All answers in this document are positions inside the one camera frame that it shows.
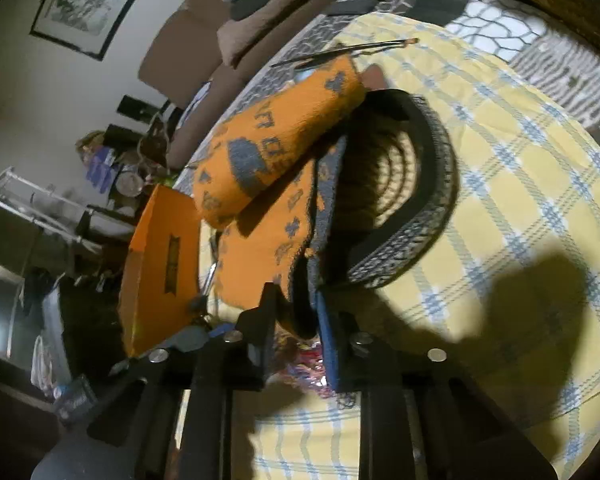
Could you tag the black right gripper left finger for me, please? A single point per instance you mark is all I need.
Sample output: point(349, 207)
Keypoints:
point(236, 361)

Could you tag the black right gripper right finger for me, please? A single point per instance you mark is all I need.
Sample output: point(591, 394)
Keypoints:
point(359, 334)

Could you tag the orange knit towel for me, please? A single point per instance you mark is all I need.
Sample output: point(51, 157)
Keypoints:
point(256, 184)

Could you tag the orange cardboard box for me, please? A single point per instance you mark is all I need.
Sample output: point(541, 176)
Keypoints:
point(160, 277)

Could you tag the brown sofa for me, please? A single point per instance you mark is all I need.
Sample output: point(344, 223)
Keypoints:
point(197, 49)

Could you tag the long thin black brush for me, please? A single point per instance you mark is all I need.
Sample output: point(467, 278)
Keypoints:
point(333, 53)

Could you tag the brown cushion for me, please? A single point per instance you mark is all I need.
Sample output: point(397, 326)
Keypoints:
point(260, 20)

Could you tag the framed wall picture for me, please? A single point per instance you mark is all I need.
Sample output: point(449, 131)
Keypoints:
point(84, 26)

